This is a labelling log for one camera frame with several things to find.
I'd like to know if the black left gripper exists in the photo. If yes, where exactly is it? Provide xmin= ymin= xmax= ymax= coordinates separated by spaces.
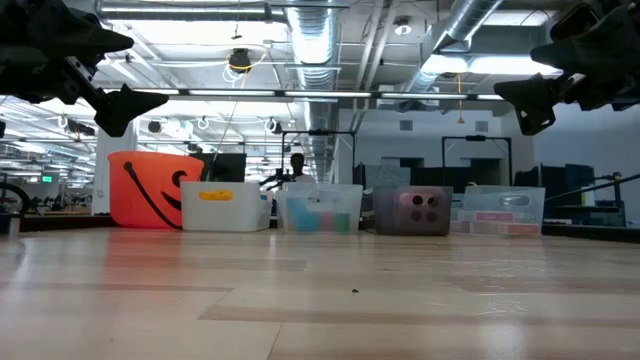
xmin=0 ymin=0 xmax=170 ymax=139

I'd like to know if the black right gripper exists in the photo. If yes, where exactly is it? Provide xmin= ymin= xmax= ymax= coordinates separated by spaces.
xmin=493 ymin=0 xmax=640 ymax=137

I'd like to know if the purple foam die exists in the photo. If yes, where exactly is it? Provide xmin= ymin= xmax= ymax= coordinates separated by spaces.
xmin=397 ymin=207 xmax=444 ymax=230

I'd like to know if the white building column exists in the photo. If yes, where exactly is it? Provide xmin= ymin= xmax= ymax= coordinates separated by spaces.
xmin=91 ymin=119 xmax=140 ymax=215

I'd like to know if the dark background desk cluster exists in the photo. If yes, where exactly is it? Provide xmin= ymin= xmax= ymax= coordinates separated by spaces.
xmin=512 ymin=162 xmax=626 ymax=229

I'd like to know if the orange plastic bucket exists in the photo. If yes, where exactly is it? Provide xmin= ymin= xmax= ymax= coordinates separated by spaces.
xmin=107 ymin=150 xmax=205 ymax=231

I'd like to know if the clear plastic bin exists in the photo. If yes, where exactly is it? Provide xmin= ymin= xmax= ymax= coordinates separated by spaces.
xmin=275 ymin=182 xmax=365 ymax=235
xmin=451 ymin=185 xmax=547 ymax=237

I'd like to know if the black background monitor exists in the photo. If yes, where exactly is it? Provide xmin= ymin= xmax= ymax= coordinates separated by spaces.
xmin=192 ymin=152 xmax=248 ymax=183

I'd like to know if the white plastic bin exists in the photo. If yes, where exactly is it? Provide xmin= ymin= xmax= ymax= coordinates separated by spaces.
xmin=180 ymin=180 xmax=274 ymax=233

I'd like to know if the person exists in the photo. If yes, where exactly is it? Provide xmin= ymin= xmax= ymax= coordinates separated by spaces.
xmin=288 ymin=152 xmax=317 ymax=185

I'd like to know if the long ceiling light bar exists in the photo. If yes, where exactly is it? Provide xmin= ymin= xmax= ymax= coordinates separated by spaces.
xmin=0 ymin=85 xmax=506 ymax=105

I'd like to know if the smoky grey plastic bin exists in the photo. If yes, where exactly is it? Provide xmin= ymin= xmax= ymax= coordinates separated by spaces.
xmin=372 ymin=185 xmax=454 ymax=237

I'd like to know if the black metal frame stand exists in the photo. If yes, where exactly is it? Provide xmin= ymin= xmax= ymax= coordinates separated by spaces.
xmin=442 ymin=134 xmax=512 ymax=187

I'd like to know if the silver ventilation duct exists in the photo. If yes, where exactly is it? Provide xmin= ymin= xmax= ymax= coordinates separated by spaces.
xmin=399 ymin=0 xmax=504 ymax=96
xmin=283 ymin=0 xmax=344 ymax=151

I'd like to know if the black ceiling camera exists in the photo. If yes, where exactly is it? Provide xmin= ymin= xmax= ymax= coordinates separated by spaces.
xmin=228 ymin=47 xmax=254 ymax=75

